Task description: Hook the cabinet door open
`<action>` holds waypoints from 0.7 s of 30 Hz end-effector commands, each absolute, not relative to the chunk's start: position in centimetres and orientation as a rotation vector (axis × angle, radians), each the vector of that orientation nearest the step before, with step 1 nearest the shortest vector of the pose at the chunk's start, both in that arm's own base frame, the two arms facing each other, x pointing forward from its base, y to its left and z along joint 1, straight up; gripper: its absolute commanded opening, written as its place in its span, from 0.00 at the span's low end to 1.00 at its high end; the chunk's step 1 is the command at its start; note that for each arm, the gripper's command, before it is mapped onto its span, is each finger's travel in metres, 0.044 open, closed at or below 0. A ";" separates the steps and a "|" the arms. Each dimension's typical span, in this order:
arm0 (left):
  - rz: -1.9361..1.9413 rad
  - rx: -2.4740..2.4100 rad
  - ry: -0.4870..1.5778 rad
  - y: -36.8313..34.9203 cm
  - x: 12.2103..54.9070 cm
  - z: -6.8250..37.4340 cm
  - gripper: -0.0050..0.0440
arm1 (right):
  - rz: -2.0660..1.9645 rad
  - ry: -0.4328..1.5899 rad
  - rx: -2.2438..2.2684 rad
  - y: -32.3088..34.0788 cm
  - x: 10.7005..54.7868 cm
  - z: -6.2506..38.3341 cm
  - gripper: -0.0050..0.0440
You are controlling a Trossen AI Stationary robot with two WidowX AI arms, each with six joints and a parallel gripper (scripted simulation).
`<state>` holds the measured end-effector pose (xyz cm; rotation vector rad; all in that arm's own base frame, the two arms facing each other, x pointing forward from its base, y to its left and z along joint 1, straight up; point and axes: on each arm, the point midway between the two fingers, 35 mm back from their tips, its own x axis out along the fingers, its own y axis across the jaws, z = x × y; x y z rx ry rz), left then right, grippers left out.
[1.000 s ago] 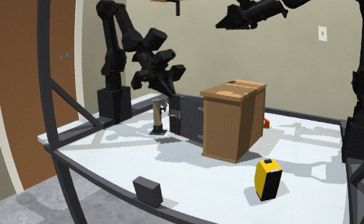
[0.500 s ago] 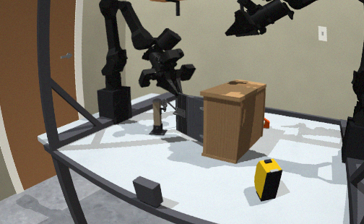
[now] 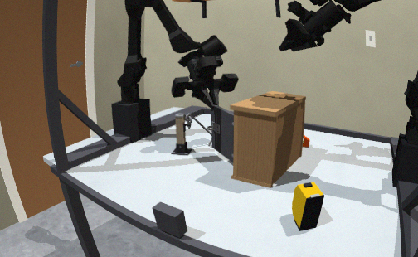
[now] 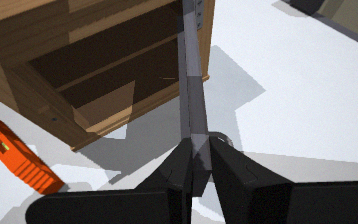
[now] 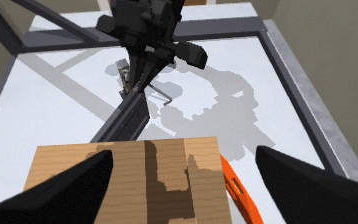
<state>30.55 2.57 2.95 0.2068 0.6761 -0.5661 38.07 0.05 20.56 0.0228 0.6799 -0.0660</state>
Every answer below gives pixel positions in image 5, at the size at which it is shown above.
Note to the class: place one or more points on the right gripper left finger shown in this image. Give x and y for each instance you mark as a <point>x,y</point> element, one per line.
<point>73,196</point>

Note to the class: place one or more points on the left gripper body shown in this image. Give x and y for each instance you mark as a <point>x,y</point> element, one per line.
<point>184,50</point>

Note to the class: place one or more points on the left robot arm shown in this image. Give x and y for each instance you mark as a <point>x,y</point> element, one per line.
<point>142,18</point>

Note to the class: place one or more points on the brown wooden cabinet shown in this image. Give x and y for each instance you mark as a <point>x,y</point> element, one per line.
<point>163,181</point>

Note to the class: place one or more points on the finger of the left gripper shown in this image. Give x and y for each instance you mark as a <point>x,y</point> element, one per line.
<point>137,59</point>
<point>151,70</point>

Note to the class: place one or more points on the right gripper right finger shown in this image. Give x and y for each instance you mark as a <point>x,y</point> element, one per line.
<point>304,193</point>

